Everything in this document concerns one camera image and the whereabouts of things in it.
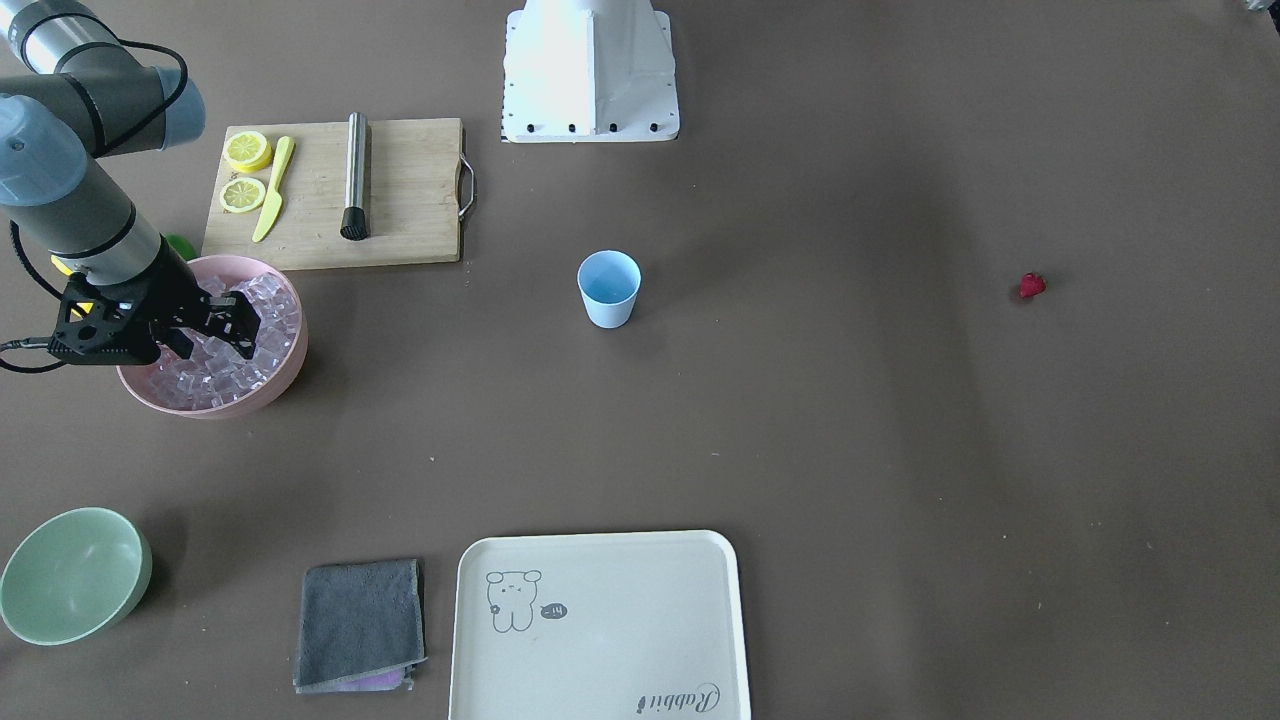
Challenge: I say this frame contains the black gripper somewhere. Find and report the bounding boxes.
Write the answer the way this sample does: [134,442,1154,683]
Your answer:
[101,243,261,361]

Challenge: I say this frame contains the red strawberry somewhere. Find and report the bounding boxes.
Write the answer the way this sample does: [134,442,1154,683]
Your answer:
[1018,272,1047,300]

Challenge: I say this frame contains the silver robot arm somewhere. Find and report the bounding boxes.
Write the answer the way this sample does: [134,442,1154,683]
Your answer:
[3,1,211,365]

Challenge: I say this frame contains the pink bowl of ice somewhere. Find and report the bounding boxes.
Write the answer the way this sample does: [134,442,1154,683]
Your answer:
[116,255,308,419]

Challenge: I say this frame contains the light blue plastic cup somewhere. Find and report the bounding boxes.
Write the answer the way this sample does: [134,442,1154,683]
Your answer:
[576,250,643,329]

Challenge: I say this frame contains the green lime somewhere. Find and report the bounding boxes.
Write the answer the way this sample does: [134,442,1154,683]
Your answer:
[164,233,200,263]

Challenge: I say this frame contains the lemon slice lower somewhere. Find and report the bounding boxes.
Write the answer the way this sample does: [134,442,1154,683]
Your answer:
[218,177,268,214]

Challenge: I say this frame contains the lemon slice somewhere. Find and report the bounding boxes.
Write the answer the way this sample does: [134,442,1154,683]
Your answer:
[221,129,274,174]
[218,177,268,214]

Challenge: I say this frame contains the yellow plastic knife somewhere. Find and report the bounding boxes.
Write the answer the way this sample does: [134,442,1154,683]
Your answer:
[252,135,296,243]

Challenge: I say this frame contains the yellow lemon far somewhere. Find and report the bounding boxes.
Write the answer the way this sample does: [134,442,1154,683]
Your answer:
[49,255,79,277]

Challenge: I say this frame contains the lemon slice upper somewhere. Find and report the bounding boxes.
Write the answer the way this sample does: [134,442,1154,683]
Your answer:
[221,129,274,174]

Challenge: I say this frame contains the steel muddler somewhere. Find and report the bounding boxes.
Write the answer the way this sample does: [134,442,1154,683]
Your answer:
[340,111,370,241]

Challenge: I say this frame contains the bamboo cutting board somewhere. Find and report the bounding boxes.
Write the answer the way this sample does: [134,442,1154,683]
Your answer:
[201,118,465,272]

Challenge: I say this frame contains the green empty bowl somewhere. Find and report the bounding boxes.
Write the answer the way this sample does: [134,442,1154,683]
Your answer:
[1,507,154,646]

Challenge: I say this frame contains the grey folded cloth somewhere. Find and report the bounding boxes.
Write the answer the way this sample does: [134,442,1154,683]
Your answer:
[292,559,428,694]

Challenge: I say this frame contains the cream rabbit tray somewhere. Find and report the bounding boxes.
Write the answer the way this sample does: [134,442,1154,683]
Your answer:
[448,530,753,719]

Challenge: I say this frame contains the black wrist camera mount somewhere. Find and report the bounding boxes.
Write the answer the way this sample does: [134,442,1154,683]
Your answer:
[47,272,161,366]

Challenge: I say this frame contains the black camera cable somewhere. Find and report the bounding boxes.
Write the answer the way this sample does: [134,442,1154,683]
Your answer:
[0,218,81,374]

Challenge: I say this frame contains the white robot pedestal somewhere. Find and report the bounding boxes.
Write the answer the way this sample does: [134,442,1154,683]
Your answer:
[500,1,681,143]

